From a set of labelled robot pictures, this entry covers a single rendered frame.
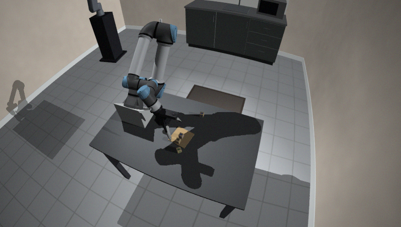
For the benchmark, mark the tan square mat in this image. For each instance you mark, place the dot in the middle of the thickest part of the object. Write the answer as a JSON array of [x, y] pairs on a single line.
[[187, 136]]

